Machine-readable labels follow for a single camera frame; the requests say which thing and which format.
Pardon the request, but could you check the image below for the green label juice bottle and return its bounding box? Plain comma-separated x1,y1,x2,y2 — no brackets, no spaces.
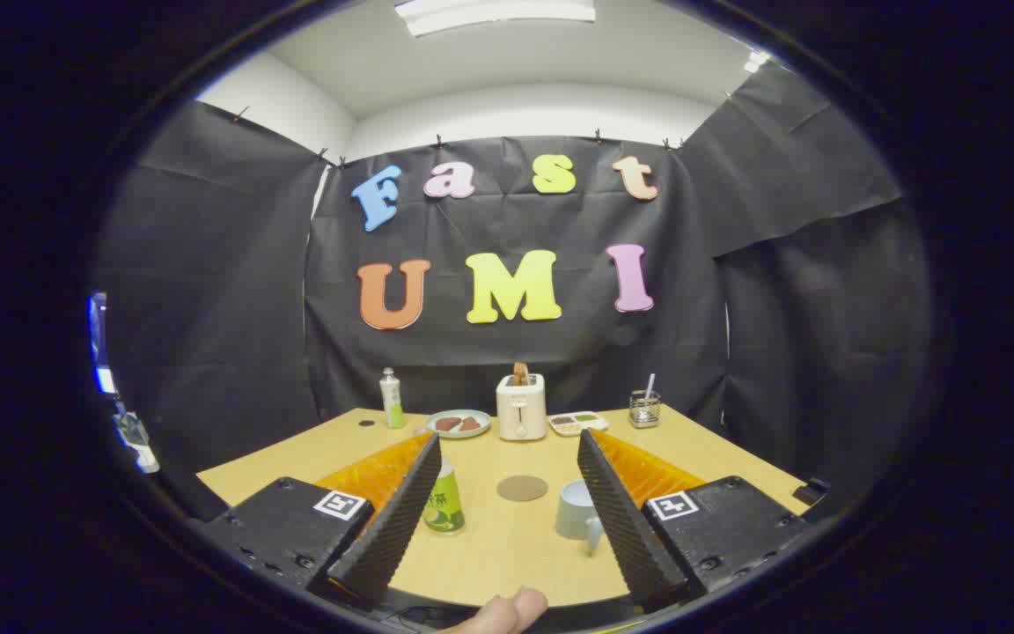
422,461,466,534

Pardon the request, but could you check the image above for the ceiling light panel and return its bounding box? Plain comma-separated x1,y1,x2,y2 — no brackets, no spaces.
394,0,597,38

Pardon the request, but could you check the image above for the wooden table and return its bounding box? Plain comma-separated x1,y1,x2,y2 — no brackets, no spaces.
196,407,809,608

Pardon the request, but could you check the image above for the grey white object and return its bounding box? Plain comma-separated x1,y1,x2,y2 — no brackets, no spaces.
114,409,161,475

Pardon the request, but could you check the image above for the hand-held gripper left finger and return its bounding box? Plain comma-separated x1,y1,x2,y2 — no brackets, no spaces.
199,431,443,608

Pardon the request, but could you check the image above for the pale grey cup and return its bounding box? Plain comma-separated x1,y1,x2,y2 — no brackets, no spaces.
555,479,605,556

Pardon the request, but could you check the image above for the round brown coaster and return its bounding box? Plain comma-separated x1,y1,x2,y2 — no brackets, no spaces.
496,475,549,503

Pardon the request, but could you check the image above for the white divided food tray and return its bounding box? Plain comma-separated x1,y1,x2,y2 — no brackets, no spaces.
547,411,609,438

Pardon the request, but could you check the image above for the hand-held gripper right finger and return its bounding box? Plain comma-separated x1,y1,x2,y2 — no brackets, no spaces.
577,429,812,613

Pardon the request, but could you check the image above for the wire mesh holder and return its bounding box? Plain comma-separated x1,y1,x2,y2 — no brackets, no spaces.
628,391,662,430

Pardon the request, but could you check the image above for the cream toaster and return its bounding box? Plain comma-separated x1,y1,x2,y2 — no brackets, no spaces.
496,373,547,442

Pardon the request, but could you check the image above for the blue white object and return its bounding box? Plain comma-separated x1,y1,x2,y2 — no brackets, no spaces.
88,292,117,395

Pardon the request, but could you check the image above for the small white green bottle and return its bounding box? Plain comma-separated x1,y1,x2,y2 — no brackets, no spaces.
380,367,406,430

